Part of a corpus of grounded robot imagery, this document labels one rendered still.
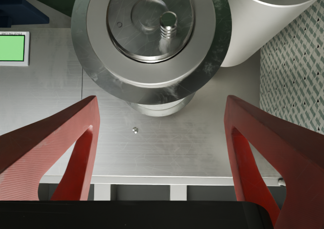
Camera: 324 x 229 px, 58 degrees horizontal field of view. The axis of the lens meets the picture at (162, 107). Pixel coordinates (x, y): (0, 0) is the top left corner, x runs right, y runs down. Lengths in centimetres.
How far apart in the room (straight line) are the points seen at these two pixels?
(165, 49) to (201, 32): 4
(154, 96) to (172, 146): 33
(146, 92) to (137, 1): 8
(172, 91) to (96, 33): 8
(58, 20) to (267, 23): 345
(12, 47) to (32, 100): 11
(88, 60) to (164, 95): 8
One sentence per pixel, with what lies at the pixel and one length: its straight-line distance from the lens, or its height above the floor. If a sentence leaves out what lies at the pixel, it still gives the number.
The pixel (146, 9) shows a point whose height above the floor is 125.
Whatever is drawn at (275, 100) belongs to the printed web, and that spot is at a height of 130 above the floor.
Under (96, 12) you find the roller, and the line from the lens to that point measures 28.
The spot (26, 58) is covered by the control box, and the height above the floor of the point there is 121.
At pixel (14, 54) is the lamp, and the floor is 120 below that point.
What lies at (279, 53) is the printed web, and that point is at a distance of 46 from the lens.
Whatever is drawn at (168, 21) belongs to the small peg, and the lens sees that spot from 23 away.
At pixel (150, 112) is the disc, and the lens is 51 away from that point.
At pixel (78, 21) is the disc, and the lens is 29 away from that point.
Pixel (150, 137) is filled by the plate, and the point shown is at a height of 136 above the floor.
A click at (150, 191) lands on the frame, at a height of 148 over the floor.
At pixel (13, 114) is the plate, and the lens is 66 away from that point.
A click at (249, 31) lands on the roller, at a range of 36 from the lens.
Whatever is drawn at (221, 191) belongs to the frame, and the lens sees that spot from 69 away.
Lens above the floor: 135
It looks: 4 degrees down
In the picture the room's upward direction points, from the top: 179 degrees counter-clockwise
